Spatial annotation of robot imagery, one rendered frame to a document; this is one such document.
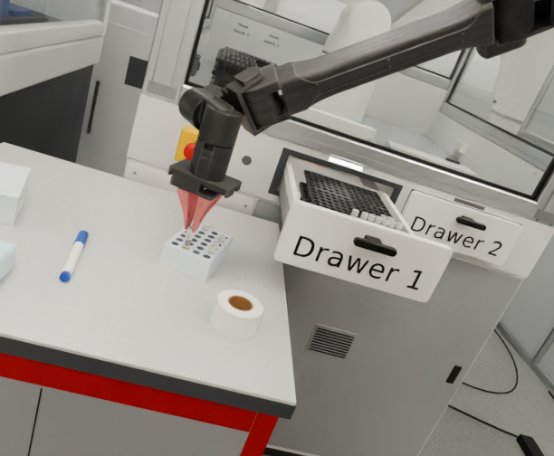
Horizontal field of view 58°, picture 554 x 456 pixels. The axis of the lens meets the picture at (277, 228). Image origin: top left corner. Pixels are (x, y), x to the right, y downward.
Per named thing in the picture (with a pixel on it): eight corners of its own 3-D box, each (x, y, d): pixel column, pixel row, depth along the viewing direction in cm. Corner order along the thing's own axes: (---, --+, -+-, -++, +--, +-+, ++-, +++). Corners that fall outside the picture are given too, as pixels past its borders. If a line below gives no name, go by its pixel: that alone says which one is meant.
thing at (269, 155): (526, 279, 128) (557, 228, 122) (126, 156, 111) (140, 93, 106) (417, 168, 215) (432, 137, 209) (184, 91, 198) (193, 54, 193)
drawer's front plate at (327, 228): (426, 303, 90) (454, 251, 85) (272, 260, 85) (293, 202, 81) (424, 299, 91) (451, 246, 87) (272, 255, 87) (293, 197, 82)
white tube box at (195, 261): (205, 281, 83) (211, 262, 81) (158, 262, 83) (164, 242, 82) (227, 254, 94) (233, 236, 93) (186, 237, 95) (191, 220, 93)
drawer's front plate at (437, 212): (501, 266, 124) (524, 227, 120) (395, 233, 119) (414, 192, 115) (499, 262, 125) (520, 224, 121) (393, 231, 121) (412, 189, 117)
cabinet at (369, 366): (401, 494, 157) (531, 280, 127) (66, 422, 141) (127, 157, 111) (349, 320, 244) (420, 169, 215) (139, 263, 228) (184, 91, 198)
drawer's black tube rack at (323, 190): (388, 261, 97) (402, 232, 95) (302, 235, 94) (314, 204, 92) (366, 217, 117) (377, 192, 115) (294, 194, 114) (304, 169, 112)
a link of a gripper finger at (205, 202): (176, 214, 86) (189, 163, 82) (214, 230, 85) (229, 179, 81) (157, 226, 79) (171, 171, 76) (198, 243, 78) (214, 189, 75)
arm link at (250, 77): (265, 69, 73) (283, 118, 78) (229, 50, 81) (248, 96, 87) (196, 112, 70) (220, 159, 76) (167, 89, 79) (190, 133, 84)
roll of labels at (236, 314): (240, 346, 70) (249, 324, 69) (200, 322, 72) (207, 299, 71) (262, 327, 76) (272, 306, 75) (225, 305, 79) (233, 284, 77)
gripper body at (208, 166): (183, 168, 83) (194, 126, 80) (239, 192, 81) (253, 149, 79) (165, 176, 77) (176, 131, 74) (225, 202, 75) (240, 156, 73)
